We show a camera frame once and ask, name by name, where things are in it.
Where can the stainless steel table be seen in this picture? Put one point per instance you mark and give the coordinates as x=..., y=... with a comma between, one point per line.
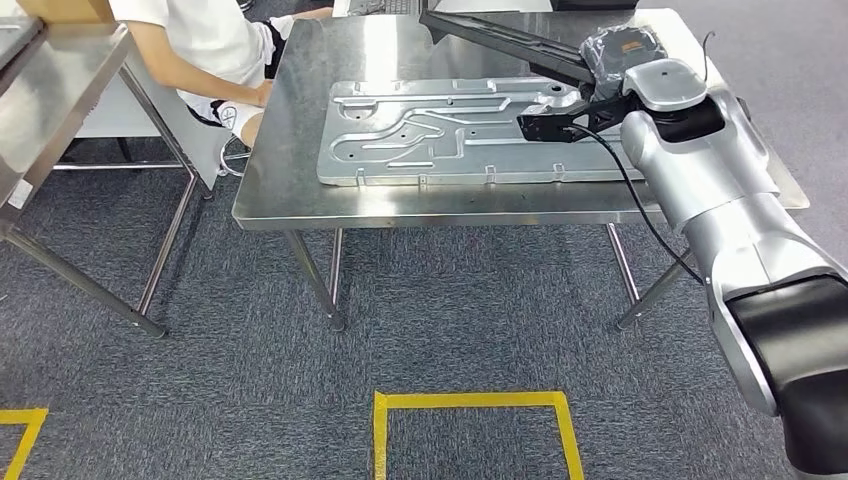
x=53, y=99

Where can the black plastic plate frame part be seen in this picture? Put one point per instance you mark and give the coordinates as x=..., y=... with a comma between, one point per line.
x=503, y=40

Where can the white side panel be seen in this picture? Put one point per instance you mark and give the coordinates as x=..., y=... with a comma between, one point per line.
x=166, y=126

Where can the white label sticker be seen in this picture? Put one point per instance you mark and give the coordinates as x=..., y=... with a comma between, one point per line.
x=20, y=193

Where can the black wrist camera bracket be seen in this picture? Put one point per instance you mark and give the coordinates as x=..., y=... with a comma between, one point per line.
x=550, y=127

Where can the person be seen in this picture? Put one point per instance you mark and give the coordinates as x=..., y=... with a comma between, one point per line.
x=199, y=33

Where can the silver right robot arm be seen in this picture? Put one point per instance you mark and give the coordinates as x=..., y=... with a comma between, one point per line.
x=715, y=172

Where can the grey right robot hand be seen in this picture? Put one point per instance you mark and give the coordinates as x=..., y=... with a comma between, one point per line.
x=623, y=50

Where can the brown cardboard box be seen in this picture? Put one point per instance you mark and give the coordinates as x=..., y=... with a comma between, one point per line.
x=66, y=10

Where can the stainless steel workbench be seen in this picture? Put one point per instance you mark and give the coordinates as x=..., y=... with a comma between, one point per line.
x=298, y=132

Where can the silver sheet metal panel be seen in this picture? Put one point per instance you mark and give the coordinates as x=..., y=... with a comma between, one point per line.
x=397, y=166

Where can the yellow floor tape square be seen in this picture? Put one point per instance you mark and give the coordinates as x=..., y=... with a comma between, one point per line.
x=464, y=399

